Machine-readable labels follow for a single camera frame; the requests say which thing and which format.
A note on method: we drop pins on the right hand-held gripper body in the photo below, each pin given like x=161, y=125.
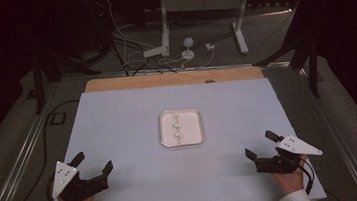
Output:
x=277, y=164

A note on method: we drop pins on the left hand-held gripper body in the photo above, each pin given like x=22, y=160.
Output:
x=85, y=187

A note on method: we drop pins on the square metal tray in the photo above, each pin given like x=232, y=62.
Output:
x=191, y=131

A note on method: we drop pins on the white food piece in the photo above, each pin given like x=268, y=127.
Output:
x=177, y=125
x=176, y=116
x=178, y=135

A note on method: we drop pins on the person's right hand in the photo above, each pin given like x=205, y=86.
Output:
x=290, y=182

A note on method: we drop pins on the black floor socket box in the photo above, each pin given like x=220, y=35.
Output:
x=57, y=118

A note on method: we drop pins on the pale blue table mat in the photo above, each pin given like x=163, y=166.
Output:
x=135, y=125

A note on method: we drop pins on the black tripod stand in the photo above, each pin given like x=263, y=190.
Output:
x=37, y=81
x=312, y=66

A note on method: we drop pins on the white plug adapter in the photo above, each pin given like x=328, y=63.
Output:
x=209, y=46

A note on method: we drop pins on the white round webcam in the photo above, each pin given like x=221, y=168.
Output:
x=188, y=47

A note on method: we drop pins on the white power strip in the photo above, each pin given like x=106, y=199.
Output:
x=155, y=51

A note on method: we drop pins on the white metal stand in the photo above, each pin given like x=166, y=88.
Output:
x=203, y=1

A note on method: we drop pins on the aluminium floor rail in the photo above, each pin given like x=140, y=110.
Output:
x=22, y=163
x=342, y=150

